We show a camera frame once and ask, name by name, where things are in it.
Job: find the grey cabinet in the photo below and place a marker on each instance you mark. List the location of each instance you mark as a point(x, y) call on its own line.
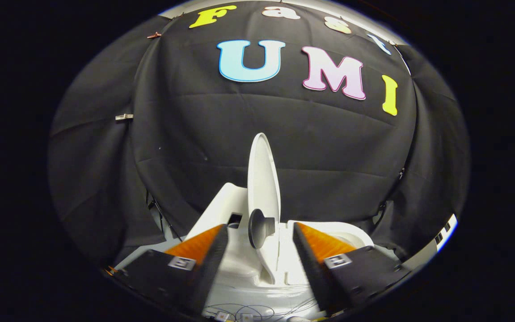
point(445, 232)

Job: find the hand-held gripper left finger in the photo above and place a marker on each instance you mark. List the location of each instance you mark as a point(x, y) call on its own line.
point(208, 273)

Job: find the silver cloth clip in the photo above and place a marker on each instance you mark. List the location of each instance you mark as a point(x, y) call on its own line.
point(124, 116)

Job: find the white toilet seat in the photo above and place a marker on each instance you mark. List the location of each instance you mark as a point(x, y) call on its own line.
point(320, 225)

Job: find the white ceramic toilet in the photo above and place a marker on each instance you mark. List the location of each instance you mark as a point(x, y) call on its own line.
point(239, 268)

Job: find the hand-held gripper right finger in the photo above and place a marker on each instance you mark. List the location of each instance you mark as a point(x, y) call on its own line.
point(311, 268)

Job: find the white toilet lid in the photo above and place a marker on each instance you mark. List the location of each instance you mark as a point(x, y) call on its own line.
point(264, 179)

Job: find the copper cloth clip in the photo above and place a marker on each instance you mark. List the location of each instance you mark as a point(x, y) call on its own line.
point(154, 35)

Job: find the black backdrop cloth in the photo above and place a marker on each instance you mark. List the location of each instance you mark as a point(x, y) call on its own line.
point(221, 125)

